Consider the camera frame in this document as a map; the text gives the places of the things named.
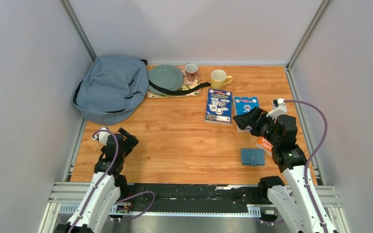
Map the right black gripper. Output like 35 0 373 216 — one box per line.
232 106 279 147

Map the dark blue paperback book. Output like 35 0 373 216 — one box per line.
204 88 233 125

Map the blue-grey fabric backpack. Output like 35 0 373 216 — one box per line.
72 54 210 125

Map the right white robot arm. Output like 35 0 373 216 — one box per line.
233 107 338 233

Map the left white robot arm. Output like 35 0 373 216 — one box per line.
54 127 139 233

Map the light blue paperback book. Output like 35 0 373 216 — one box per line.
233 96 260 116

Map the orange treehouse paperback book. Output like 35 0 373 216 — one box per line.
255 137 272 156

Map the small teal wallet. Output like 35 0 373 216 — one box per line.
240 149 266 166

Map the yellow ceramic mug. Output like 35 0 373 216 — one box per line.
210 69 233 90

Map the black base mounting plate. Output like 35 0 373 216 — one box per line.
119 183 275 214

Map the floral serving tray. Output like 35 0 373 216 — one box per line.
147 67 201 99

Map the pink patterned mug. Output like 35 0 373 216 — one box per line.
185 63 199 82

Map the green ceramic plate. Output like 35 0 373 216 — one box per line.
148 65 184 91

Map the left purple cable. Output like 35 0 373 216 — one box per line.
66 128 156 233

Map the purple cable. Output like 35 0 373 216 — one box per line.
283 99 329 233
66 128 156 233

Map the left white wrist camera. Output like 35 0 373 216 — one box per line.
92 129 110 146

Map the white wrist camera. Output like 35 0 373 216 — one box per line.
92 129 110 146
267 98 287 120

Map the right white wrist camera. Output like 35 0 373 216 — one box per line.
267 98 287 120

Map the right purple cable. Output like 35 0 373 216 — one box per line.
283 99 329 233

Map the aluminium front frame rail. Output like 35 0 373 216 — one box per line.
47 182 351 233

